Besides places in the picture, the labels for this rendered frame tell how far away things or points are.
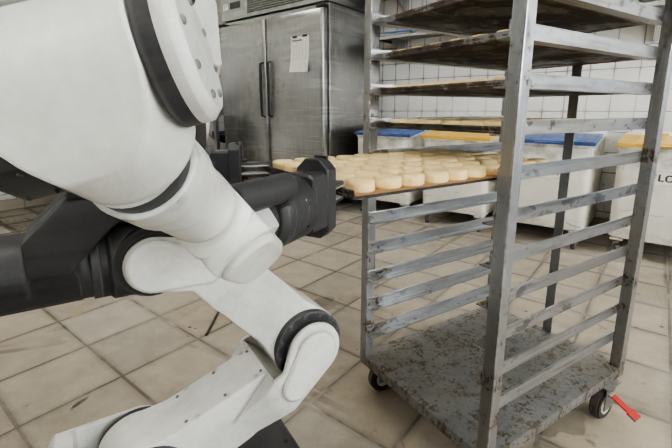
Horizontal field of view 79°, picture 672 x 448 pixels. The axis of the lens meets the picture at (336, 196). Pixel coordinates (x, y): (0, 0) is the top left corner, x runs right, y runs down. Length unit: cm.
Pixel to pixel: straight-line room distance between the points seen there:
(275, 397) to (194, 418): 14
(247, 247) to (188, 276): 31
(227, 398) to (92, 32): 73
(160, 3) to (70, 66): 5
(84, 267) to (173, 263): 12
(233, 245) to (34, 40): 22
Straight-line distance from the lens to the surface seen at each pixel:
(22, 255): 68
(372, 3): 118
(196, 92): 21
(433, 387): 128
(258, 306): 78
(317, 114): 358
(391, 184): 70
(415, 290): 140
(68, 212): 66
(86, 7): 23
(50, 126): 23
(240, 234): 37
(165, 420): 89
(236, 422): 89
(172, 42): 21
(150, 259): 66
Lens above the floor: 90
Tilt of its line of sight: 12 degrees down
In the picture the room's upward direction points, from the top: straight up
